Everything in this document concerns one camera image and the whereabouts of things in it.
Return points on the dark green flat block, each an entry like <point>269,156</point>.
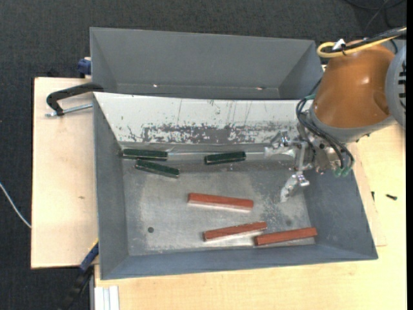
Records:
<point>145,154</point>
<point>157,168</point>
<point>225,158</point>

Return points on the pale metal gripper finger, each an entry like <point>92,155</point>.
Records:
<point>280,152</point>
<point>291,184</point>

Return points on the small black screw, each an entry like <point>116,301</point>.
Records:
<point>391,197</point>

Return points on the red-brown flat block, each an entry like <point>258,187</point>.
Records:
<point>220,201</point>
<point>285,236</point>
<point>234,230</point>

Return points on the grey metal bin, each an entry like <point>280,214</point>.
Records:
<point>180,212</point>

